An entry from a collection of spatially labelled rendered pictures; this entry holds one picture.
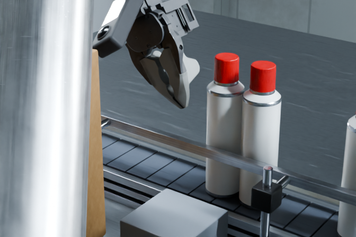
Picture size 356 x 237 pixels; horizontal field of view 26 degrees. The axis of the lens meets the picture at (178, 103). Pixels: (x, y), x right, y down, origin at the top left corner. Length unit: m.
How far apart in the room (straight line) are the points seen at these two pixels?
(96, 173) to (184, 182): 0.17
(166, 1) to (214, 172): 0.25
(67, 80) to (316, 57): 1.28
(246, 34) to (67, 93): 1.40
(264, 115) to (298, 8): 2.97
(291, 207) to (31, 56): 0.62
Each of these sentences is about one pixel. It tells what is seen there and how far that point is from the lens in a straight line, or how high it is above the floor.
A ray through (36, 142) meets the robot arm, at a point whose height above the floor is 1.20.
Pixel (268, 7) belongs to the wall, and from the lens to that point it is 4.03.
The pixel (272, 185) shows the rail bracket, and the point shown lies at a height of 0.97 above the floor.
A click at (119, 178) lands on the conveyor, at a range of 1.16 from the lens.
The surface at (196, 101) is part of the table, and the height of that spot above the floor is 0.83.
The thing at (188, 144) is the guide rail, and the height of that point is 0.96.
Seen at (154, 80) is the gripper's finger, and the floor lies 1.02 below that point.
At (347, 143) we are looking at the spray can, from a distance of 0.97.
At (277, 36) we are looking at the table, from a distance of 1.92.
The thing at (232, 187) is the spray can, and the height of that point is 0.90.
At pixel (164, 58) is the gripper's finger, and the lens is 1.09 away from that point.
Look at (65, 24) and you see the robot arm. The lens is 0.56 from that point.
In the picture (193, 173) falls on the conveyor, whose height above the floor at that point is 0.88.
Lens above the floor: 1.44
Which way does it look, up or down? 24 degrees down
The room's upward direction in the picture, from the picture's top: straight up
